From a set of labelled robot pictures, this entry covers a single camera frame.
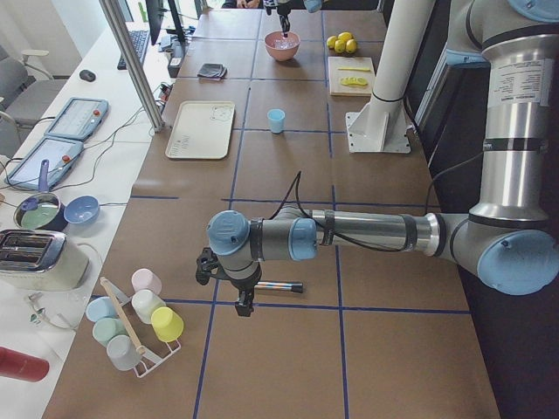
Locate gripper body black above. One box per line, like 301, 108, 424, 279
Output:
277, 0, 291, 16
228, 262, 261, 301

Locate steel muddler black tip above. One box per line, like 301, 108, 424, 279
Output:
254, 281, 304, 294

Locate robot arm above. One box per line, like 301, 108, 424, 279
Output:
276, 0, 323, 38
196, 1, 558, 316

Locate ice cubes in bowl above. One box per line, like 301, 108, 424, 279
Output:
267, 32, 298, 50

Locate yellow cup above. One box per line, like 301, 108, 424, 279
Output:
151, 306, 184, 342

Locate white cup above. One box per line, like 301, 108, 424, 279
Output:
131, 289, 166, 325

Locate pink cup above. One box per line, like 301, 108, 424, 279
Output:
131, 268, 162, 295

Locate white cup rack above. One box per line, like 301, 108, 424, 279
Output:
100, 277, 182, 378

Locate grey cup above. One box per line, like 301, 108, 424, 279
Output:
106, 335, 141, 371

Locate mint green cup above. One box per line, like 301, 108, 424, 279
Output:
92, 318, 128, 347

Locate light blue rack cup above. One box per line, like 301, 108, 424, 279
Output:
85, 296, 118, 323

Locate pink bowl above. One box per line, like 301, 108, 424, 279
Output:
264, 31, 300, 61

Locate wooden cutting board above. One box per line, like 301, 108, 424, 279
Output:
328, 57, 376, 96

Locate grey folded cloth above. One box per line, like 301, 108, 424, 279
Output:
197, 63, 227, 80

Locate lemon slices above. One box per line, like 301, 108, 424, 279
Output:
339, 77, 368, 86

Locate yellow plastic knife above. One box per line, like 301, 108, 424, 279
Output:
337, 66, 371, 72

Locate black monitor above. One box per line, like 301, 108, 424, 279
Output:
145, 0, 186, 45

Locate cream bear tray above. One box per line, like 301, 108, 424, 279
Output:
165, 100, 235, 160

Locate black keyboard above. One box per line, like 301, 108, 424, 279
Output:
128, 30, 150, 65

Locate blue bowl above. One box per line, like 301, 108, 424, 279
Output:
64, 196, 100, 225

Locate black computer mouse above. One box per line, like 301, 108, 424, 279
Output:
79, 70, 96, 82

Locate blue saucepan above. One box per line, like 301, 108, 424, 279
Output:
14, 159, 68, 231

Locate teach pendant tablet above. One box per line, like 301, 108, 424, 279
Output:
5, 136, 84, 190
45, 97, 109, 141

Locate red bottle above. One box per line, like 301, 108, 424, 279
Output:
1, 347, 50, 382

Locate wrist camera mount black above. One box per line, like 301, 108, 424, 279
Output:
196, 247, 229, 285

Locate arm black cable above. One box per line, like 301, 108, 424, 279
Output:
268, 170, 416, 252

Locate white pedestal column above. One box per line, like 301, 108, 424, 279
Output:
346, 0, 435, 154

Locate aluminium frame post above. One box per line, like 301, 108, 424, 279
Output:
100, 0, 164, 133

